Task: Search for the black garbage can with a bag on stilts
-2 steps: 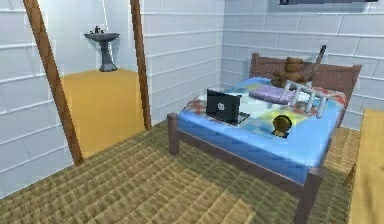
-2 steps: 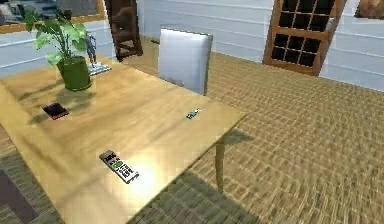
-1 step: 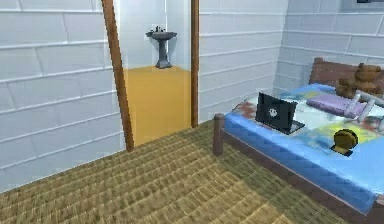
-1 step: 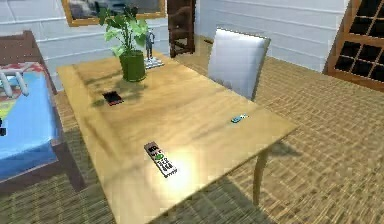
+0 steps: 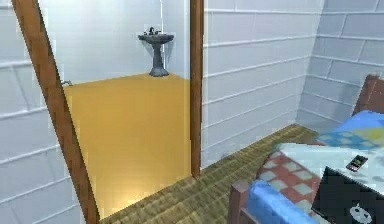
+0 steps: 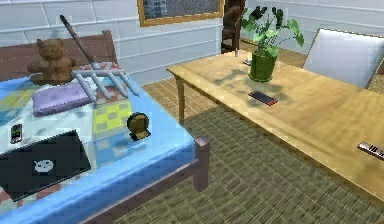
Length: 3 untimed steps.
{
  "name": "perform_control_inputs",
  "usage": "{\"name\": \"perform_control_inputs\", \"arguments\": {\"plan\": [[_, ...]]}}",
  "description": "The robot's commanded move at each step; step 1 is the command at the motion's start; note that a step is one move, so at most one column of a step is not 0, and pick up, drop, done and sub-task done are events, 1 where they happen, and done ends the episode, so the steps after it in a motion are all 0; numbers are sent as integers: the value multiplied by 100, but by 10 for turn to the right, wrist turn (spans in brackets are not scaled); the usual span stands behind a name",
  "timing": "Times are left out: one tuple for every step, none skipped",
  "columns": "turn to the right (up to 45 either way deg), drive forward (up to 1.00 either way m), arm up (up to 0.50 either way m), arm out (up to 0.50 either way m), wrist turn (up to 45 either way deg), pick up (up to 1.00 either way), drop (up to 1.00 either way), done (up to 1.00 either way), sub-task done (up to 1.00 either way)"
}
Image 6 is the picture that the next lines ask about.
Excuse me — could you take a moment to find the brown round alarm clock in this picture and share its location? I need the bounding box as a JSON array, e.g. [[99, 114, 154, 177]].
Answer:
[[126, 112, 152, 142]]

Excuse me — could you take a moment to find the black and red flat device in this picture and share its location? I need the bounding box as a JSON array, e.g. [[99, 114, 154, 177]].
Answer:
[[247, 90, 278, 107]]

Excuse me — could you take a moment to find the green potted house plant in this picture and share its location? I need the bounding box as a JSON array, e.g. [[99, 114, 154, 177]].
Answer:
[[241, 5, 305, 83]]

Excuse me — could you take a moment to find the dark brown wooden furniture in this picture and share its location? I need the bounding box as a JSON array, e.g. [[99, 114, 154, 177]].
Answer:
[[220, 0, 247, 55]]

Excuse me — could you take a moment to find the grey rake-shaped tool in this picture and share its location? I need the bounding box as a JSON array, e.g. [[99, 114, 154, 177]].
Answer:
[[59, 14, 140, 102]]

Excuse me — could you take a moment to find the gold framed picture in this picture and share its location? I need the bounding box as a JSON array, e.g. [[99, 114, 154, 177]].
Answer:
[[137, 0, 225, 28]]

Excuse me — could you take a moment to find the light wooden table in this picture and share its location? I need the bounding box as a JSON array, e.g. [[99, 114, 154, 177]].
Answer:
[[166, 50, 384, 205]]

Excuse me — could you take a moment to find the purple pillow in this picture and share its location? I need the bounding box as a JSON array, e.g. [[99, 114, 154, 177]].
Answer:
[[32, 81, 98, 118]]

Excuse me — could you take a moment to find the brown teddy bear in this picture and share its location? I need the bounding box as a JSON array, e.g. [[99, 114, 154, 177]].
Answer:
[[27, 37, 76, 85]]

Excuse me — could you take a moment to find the white chair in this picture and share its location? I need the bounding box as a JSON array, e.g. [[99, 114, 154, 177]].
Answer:
[[302, 27, 384, 90]]

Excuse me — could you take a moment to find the black laptop with white logo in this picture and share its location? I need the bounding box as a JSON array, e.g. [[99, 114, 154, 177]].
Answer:
[[0, 129, 92, 202]]

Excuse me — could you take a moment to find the black mobile phone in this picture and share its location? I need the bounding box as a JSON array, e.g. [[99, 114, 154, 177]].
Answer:
[[10, 123, 23, 145]]

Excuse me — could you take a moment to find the grey remote control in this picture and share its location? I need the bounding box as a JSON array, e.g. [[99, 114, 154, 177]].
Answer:
[[357, 141, 384, 162]]

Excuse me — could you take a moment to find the blue bed with brown frame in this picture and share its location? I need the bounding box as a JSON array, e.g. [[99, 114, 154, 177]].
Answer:
[[0, 29, 211, 224]]

